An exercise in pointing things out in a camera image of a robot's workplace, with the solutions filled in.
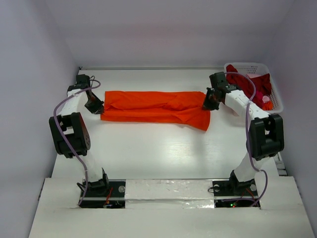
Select orange t-shirt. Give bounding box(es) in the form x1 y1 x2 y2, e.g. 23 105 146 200
100 91 211 131

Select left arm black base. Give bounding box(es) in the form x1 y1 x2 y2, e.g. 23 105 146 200
79 179 126 209

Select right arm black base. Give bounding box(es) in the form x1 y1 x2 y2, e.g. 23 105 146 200
208 180 260 208

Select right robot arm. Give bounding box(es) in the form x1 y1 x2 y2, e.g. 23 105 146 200
203 72 284 194

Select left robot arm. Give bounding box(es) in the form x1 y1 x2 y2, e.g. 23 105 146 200
49 74 109 196

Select dark red t-shirt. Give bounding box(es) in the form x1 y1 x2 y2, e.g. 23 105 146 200
226 74 262 109

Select white plastic laundry basket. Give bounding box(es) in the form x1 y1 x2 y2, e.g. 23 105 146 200
224 62 283 114

